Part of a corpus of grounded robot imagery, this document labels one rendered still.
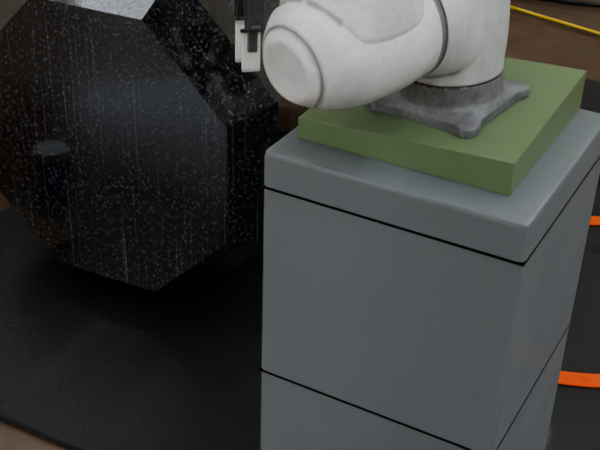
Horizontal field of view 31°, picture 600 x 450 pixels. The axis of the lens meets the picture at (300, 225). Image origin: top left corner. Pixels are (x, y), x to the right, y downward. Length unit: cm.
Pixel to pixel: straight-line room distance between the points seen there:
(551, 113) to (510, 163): 16
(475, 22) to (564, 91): 25
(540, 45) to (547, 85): 261
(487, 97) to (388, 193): 20
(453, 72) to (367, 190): 20
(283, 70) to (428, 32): 19
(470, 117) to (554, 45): 278
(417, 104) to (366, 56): 24
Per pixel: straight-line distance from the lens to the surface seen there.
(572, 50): 425
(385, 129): 151
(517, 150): 147
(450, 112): 151
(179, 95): 220
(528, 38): 432
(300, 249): 158
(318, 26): 129
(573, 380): 243
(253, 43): 174
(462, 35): 144
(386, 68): 134
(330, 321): 162
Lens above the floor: 150
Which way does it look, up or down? 31 degrees down
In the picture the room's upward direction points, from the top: 2 degrees clockwise
